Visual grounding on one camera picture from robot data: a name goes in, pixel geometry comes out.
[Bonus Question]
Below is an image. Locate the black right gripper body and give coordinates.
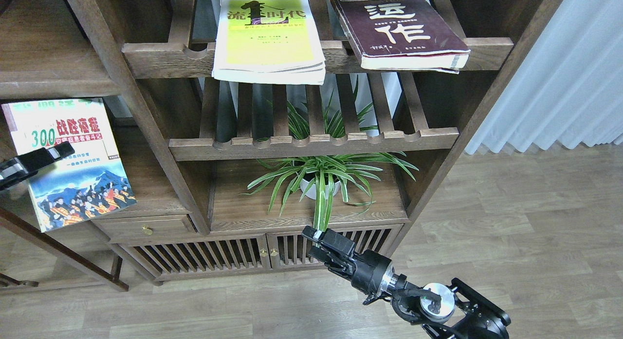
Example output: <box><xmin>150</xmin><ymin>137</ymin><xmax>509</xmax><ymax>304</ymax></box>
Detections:
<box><xmin>325</xmin><ymin>249</ymin><xmax>394</xmax><ymax>298</ymax></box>

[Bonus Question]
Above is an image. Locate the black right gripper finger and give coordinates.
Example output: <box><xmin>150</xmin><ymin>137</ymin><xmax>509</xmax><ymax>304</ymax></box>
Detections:
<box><xmin>302</xmin><ymin>226</ymin><xmax>355</xmax><ymax>261</ymax></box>
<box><xmin>309</xmin><ymin>246</ymin><xmax>351</xmax><ymax>273</ymax></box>

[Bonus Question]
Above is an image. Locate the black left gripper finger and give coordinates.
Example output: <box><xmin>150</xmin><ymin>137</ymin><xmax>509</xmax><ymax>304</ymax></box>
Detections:
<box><xmin>0</xmin><ymin>142</ymin><xmax>75</xmax><ymax>191</ymax></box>

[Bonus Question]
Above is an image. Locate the white green illustrated book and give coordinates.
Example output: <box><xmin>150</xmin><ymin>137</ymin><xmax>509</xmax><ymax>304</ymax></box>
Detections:
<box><xmin>2</xmin><ymin>98</ymin><xmax>136</xmax><ymax>232</ymax></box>

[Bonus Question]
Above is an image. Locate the dark maroon thick book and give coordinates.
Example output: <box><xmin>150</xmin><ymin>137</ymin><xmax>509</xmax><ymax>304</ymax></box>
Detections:
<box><xmin>330</xmin><ymin>0</ymin><xmax>470</xmax><ymax>73</ymax></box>

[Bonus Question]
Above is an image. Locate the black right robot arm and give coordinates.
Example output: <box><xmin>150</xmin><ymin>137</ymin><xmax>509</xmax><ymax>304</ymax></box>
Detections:
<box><xmin>302</xmin><ymin>226</ymin><xmax>511</xmax><ymax>339</ymax></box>

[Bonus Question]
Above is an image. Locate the white plant pot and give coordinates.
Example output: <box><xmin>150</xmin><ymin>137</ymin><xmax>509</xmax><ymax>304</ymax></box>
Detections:
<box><xmin>300</xmin><ymin>174</ymin><xmax>341</xmax><ymax>201</ymax></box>

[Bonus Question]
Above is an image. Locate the green spider plant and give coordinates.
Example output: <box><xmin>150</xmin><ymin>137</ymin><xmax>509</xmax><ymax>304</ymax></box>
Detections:
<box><xmin>241</xmin><ymin>76</ymin><xmax>420</xmax><ymax>232</ymax></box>

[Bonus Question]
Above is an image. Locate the dark wooden bookshelf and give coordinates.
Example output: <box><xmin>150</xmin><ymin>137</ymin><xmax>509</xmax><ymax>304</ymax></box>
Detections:
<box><xmin>1</xmin><ymin>0</ymin><xmax>563</xmax><ymax>285</ymax></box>

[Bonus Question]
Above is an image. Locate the brass drawer knob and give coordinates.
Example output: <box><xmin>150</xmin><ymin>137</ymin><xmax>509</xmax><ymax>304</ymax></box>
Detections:
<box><xmin>142</xmin><ymin>225</ymin><xmax>153</xmax><ymax>236</ymax></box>

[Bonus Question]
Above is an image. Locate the yellow green paperback book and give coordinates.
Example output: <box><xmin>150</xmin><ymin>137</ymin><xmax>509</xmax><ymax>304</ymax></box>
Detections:
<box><xmin>212</xmin><ymin>0</ymin><xmax>326</xmax><ymax>85</ymax></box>

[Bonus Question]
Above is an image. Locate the white pleated curtain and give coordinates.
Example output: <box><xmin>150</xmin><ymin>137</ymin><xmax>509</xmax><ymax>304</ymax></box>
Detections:
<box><xmin>465</xmin><ymin>0</ymin><xmax>623</xmax><ymax>154</ymax></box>

